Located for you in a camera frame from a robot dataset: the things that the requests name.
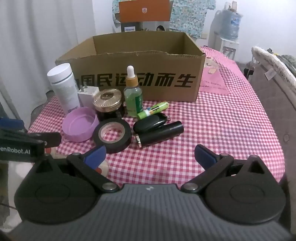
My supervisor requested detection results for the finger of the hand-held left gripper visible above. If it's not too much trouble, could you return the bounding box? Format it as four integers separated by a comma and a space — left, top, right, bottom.
0, 132, 62, 149
0, 118, 24, 132

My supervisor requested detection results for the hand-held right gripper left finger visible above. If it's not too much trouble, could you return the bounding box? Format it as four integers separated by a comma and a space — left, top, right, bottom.
32, 146, 119, 193

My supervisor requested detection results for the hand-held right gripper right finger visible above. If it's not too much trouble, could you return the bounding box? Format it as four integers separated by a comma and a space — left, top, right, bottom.
181, 144, 266, 193

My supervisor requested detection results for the black tape roll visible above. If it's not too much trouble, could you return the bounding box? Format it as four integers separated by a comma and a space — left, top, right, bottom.
93, 118, 133, 154

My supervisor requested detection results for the purple plastic bowl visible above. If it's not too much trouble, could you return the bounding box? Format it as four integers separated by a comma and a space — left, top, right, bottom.
62, 107, 99, 142

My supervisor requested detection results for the black cylinder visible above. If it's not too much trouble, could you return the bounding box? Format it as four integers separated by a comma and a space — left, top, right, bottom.
136, 121, 184, 147

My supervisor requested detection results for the white cylindrical bottle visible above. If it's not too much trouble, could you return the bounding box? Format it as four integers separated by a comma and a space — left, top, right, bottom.
47, 63, 80, 114

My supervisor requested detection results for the black car key fob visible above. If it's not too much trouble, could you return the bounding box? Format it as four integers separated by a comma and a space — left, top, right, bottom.
133, 112, 170, 134

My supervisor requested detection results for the dark jar with gold lid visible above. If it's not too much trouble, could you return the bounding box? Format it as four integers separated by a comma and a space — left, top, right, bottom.
93, 89, 124, 121

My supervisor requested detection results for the green dropper bottle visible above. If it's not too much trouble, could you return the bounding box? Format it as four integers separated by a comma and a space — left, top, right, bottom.
124, 65, 144, 117

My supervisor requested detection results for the small green tube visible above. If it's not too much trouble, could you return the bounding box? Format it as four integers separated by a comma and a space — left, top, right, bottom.
137, 102, 169, 120

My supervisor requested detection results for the brown cardboard box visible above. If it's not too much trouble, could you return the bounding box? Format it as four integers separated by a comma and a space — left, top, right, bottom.
55, 32, 206, 103

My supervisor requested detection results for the red checkered tablecloth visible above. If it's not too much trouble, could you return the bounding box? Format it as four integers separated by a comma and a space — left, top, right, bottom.
28, 45, 286, 186

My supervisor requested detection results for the white charger plug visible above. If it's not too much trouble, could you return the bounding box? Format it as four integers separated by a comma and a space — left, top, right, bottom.
77, 84, 100, 109

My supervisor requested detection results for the white curtain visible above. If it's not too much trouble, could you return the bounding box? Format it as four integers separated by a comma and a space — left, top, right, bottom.
0, 0, 114, 116

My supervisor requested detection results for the white water dispenser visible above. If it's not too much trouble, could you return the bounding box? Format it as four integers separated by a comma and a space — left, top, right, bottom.
208, 10, 240, 62

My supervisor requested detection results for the white fuzzy sofa cover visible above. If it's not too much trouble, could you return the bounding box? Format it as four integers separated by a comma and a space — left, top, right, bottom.
252, 46, 296, 86

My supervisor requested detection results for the dark cloth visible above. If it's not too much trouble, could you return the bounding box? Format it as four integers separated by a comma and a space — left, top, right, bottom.
266, 49, 296, 75

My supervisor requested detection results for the blue patterned hanging cloth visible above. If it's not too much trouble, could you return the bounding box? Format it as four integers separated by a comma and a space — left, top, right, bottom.
112, 0, 216, 39

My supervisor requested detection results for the printed appliance box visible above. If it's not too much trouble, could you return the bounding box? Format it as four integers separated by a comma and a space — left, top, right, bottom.
121, 21, 170, 33

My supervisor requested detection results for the orange box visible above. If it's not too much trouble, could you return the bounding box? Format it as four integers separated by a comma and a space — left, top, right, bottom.
115, 0, 173, 23

